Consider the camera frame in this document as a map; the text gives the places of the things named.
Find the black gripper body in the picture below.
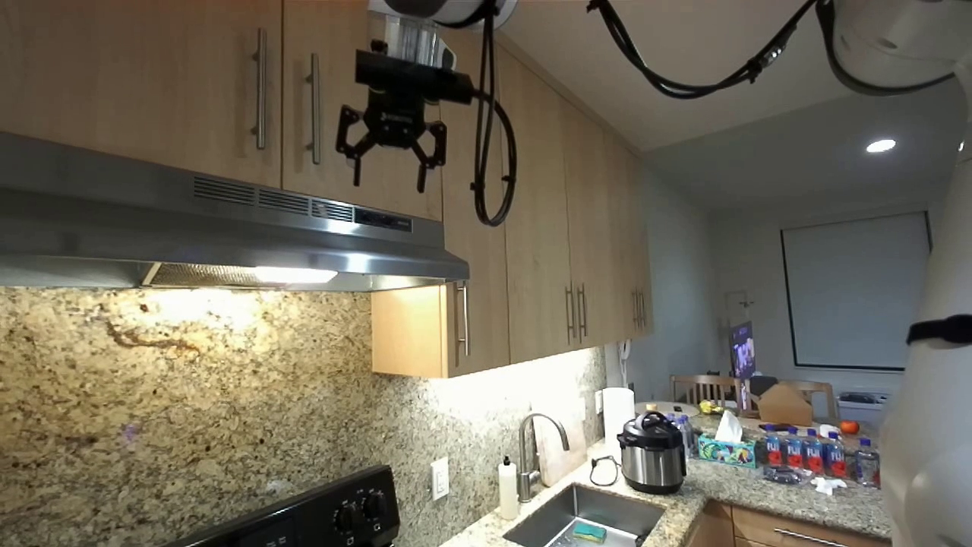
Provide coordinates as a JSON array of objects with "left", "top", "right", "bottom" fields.
[{"left": 357, "top": 87, "right": 434, "bottom": 151}]

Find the black stove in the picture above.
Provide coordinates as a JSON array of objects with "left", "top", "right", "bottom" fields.
[{"left": 165, "top": 464, "right": 404, "bottom": 547}]

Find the wooden cabinet door above controls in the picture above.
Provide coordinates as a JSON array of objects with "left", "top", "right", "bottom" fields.
[{"left": 281, "top": 0, "right": 446, "bottom": 222}]

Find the stainless steel range hood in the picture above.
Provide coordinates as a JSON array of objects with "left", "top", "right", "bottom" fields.
[{"left": 0, "top": 131, "right": 470, "bottom": 298}]

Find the narrow wooden cabinet door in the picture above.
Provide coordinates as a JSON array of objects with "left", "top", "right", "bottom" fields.
[{"left": 617, "top": 141, "right": 653, "bottom": 344}]

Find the wide wooden cabinet door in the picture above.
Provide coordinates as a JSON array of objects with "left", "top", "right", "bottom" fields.
[{"left": 0, "top": 0, "right": 284, "bottom": 192}]

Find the white paper towel roll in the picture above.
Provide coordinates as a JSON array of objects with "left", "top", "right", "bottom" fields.
[{"left": 600, "top": 382, "right": 639, "bottom": 448}]

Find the silver kitchen faucet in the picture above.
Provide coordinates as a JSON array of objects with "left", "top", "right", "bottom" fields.
[{"left": 515, "top": 412, "right": 574, "bottom": 506}]

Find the pale cutting board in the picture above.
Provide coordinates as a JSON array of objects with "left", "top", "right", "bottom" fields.
[{"left": 531, "top": 422, "right": 590, "bottom": 486}]

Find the white soap bottle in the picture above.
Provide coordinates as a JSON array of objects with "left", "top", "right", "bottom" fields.
[{"left": 495, "top": 452, "right": 521, "bottom": 513}]

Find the wooden chair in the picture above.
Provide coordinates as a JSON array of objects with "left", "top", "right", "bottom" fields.
[{"left": 671, "top": 370, "right": 745, "bottom": 412}]

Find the purple package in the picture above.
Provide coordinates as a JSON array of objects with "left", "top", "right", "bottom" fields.
[{"left": 727, "top": 318, "right": 758, "bottom": 385}]

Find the steel and black pressure cooker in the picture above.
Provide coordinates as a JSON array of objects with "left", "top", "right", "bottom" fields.
[{"left": 613, "top": 403, "right": 688, "bottom": 498}]

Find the white countertop object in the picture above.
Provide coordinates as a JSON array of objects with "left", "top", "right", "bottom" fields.
[{"left": 500, "top": 481, "right": 669, "bottom": 547}]

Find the teal item in sink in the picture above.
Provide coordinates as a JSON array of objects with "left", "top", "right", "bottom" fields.
[{"left": 550, "top": 513, "right": 643, "bottom": 547}]

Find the teal tissue box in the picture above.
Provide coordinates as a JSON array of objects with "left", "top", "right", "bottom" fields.
[{"left": 691, "top": 408, "right": 765, "bottom": 467}]

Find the brown round object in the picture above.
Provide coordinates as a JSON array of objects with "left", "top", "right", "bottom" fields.
[{"left": 753, "top": 379, "right": 820, "bottom": 429}]

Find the pack of water bottles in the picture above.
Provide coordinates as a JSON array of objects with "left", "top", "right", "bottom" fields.
[{"left": 758, "top": 422, "right": 884, "bottom": 486}]

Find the white plastic container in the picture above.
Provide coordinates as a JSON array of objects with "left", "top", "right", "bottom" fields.
[{"left": 835, "top": 385, "right": 890, "bottom": 421}]

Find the wooden base cabinet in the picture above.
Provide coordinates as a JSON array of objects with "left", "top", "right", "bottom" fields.
[{"left": 685, "top": 498, "right": 896, "bottom": 547}]

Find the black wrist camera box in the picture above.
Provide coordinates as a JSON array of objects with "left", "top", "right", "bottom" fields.
[{"left": 353, "top": 50, "right": 477, "bottom": 108}]

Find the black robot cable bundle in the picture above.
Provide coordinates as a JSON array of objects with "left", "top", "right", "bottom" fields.
[{"left": 466, "top": 0, "right": 959, "bottom": 228}]

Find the white wall outlet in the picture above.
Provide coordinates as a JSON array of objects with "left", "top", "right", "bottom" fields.
[{"left": 429, "top": 455, "right": 451, "bottom": 506}]

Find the black cooker power cord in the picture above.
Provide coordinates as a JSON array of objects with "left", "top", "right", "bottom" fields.
[{"left": 586, "top": 452, "right": 623, "bottom": 489}]

